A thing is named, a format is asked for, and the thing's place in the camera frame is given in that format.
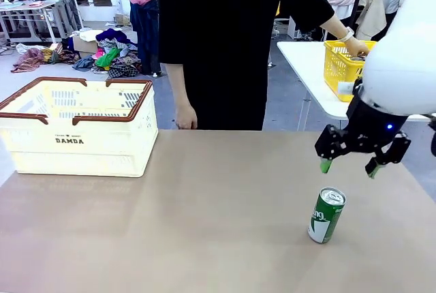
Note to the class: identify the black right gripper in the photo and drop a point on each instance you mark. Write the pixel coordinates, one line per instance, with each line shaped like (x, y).
(371, 126)

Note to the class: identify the green Chilsung drink can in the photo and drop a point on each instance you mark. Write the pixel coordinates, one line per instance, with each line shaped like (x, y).
(325, 218)

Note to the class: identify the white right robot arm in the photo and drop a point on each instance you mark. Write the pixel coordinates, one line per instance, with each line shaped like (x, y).
(402, 54)

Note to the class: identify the person's right forearm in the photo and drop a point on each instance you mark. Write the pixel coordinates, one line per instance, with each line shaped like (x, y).
(177, 81)

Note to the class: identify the person's left forearm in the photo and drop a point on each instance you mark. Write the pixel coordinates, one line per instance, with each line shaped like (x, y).
(335, 29)

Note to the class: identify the yellow plastic basket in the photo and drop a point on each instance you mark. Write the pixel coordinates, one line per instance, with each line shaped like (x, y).
(340, 68)

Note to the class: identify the cream plastic shopping basket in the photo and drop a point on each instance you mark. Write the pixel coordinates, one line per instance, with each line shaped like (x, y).
(85, 156)

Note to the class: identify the person's left hand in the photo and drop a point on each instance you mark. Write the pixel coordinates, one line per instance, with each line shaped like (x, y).
(357, 47)

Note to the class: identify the person's right hand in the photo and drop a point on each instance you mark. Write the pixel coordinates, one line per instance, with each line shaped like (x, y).
(185, 117)

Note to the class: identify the white side table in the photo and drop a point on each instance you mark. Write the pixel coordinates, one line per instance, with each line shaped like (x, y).
(303, 61)

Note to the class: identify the white wrist watch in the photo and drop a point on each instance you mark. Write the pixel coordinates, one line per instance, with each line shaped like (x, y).
(348, 35)

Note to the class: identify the beige hanging coat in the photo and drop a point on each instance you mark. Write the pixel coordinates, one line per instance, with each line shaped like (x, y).
(373, 17)

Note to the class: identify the person in black shirt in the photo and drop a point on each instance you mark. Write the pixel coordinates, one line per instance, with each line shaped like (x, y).
(231, 41)

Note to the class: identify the bystander in pink top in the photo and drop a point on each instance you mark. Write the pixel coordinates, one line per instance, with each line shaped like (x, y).
(139, 10)

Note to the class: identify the pile of colourful clothes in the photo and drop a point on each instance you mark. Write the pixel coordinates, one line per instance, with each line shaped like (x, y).
(112, 58)

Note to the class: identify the small cardboard box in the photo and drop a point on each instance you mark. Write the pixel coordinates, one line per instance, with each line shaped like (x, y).
(122, 19)

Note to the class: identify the white appliance box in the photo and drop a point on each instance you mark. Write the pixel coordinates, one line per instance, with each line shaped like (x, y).
(123, 1)

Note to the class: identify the open cardboard box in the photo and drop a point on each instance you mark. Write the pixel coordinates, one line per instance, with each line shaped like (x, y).
(83, 45)

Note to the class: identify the patterned brown cloth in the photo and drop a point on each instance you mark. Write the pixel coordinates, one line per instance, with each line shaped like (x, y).
(30, 56)

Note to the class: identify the grey background workbench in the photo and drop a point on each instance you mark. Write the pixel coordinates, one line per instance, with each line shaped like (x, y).
(34, 10)

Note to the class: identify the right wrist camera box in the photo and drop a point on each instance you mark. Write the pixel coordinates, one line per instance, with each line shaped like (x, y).
(344, 88)

